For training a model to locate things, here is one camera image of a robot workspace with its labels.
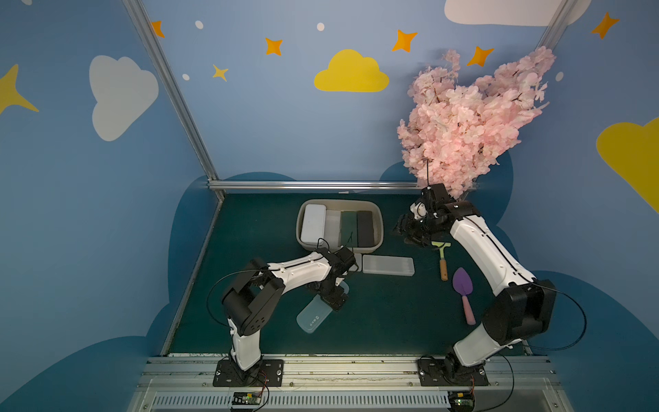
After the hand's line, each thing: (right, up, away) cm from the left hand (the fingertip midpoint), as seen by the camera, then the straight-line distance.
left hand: (328, 295), depth 89 cm
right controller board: (+39, -26, -15) cm, 50 cm away
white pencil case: (-6, +25, +17) cm, 30 cm away
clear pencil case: (+11, +12, 0) cm, 16 cm away
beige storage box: (+8, +33, +25) cm, 42 cm away
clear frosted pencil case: (+2, +22, +18) cm, 29 cm away
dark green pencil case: (+8, +22, +19) cm, 31 cm away
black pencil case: (+15, +23, +19) cm, 33 cm away
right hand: (+24, +22, -5) cm, 33 cm away
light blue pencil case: (-4, -5, -2) cm, 7 cm away
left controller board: (-23, -24, -17) cm, 38 cm away
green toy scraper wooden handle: (+44, +10, +9) cm, 46 cm away
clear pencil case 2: (+23, +9, +8) cm, 26 cm away
